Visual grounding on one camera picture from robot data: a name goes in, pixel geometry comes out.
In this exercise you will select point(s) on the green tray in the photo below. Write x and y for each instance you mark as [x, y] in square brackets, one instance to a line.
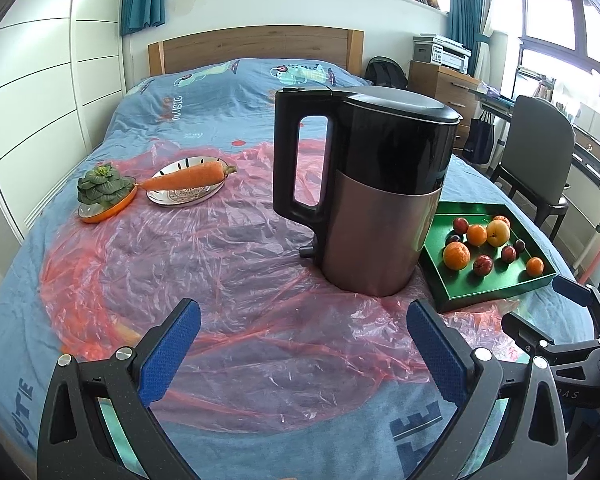
[502, 279]

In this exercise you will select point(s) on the red apple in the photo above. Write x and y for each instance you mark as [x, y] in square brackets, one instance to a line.
[483, 264]
[509, 253]
[461, 224]

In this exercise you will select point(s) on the large orange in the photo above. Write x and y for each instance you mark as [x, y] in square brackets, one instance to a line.
[456, 255]
[502, 218]

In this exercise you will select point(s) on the small orange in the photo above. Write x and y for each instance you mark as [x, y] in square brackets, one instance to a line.
[534, 266]
[476, 234]

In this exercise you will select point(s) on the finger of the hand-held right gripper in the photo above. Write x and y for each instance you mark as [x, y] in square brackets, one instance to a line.
[522, 330]
[575, 290]

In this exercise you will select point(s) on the wooden headboard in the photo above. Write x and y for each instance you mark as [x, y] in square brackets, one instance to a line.
[255, 45]

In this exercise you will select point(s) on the pink plastic sheet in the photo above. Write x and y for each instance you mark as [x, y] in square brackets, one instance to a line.
[230, 285]

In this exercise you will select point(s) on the black backpack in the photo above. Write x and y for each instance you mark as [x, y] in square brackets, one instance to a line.
[386, 72]

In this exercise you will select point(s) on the white printer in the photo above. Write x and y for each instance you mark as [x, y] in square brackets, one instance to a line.
[442, 52]

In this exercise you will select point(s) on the grey office chair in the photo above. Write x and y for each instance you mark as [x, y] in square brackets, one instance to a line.
[540, 140]

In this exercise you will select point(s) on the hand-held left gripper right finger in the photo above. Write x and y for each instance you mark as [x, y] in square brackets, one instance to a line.
[440, 355]

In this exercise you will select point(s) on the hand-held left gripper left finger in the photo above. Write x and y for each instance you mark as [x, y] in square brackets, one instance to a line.
[170, 355]

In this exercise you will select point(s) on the white wardrobe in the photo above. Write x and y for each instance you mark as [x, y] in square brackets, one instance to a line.
[40, 85]

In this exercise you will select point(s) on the silver patterned plate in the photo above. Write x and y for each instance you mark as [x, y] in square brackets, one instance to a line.
[180, 197]

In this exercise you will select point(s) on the carrot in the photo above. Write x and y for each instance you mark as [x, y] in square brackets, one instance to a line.
[185, 178]

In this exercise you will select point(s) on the wooden cabinet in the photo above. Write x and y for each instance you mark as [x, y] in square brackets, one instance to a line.
[440, 90]

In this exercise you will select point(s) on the yellow pear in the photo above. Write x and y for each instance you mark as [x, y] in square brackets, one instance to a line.
[498, 232]

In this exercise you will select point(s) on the green leafy vegetable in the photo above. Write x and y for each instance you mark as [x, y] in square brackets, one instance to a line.
[100, 185]

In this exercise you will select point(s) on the window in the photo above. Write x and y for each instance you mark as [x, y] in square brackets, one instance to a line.
[555, 10]

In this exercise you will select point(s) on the dark plum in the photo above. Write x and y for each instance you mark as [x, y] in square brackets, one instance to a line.
[455, 238]
[519, 245]

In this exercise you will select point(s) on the black tote bag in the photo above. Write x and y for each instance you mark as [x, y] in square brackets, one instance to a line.
[478, 140]

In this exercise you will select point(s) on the orange plate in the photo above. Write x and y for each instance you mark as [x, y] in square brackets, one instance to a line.
[110, 210]

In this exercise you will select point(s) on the black and copper electric kettle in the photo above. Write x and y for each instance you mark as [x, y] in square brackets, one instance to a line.
[380, 220]

